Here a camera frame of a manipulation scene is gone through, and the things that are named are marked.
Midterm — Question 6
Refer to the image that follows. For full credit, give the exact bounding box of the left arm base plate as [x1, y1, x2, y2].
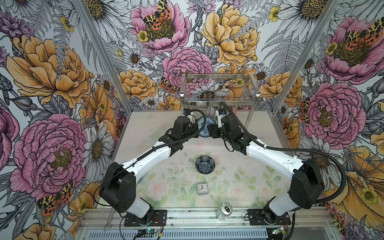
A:
[124, 209, 168, 227]

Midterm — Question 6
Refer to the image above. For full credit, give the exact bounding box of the black corrugated right cable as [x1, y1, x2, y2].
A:
[221, 103, 347, 240]

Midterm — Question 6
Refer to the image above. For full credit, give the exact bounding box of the white vented cable duct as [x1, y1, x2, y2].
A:
[83, 228, 268, 240]

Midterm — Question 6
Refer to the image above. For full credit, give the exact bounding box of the silver wrench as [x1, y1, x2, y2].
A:
[104, 209, 115, 232]

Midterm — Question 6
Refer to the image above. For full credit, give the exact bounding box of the blue floral bowl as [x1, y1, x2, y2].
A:
[197, 117, 216, 138]

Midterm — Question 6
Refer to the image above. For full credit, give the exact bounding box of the purple striped bowl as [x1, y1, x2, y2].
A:
[206, 106, 216, 118]

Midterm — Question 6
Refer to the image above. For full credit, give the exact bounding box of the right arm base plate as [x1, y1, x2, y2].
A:
[247, 209, 292, 226]

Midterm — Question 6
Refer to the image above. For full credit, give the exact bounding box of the dark navy wave bowl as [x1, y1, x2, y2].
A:
[195, 156, 216, 175]

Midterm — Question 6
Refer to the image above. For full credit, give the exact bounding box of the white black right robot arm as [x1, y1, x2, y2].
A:
[208, 109, 325, 223]

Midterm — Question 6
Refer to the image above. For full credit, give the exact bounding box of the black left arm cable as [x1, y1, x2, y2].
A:
[92, 108, 208, 208]

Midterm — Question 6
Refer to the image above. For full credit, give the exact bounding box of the small square alarm clock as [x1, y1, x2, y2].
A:
[197, 182, 209, 195]

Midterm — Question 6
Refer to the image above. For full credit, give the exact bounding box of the stainless steel dish rack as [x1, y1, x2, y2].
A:
[180, 74, 260, 127]

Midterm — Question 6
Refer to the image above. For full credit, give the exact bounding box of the aluminium front rail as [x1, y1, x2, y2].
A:
[79, 207, 334, 230]

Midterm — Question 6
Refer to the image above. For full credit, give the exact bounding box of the green circuit board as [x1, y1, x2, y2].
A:
[135, 229, 163, 239]

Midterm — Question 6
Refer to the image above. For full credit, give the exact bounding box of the silver drink can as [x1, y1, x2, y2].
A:
[216, 202, 233, 221]

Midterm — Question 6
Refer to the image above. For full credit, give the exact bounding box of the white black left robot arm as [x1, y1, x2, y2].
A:
[99, 109, 207, 224]

